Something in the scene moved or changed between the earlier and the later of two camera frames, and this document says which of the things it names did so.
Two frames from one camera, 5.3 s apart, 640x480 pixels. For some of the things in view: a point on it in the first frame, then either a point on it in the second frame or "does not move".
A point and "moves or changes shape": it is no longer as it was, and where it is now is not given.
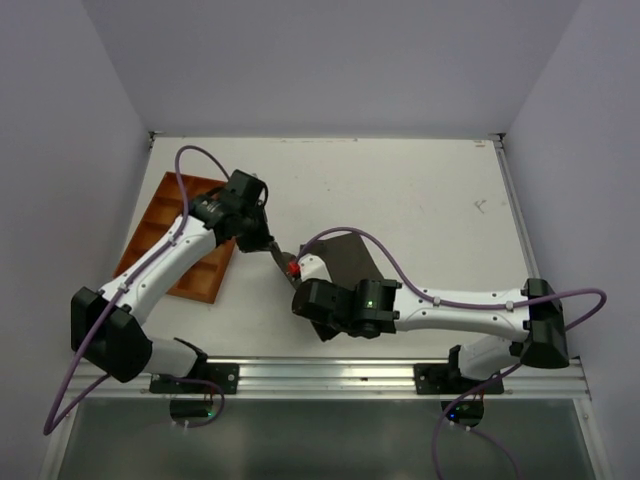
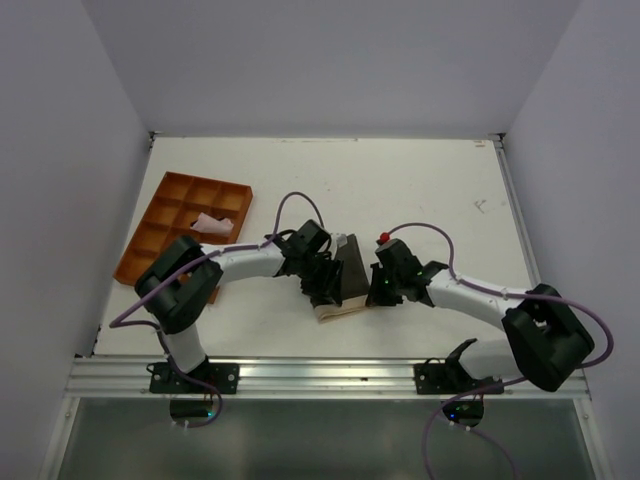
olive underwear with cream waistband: (345, 261) moves or changes shape
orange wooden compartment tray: (203, 279) does not move
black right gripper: (328, 284) → (376, 296)
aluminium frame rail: (342, 379) does not move
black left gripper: (263, 238) → (329, 286)
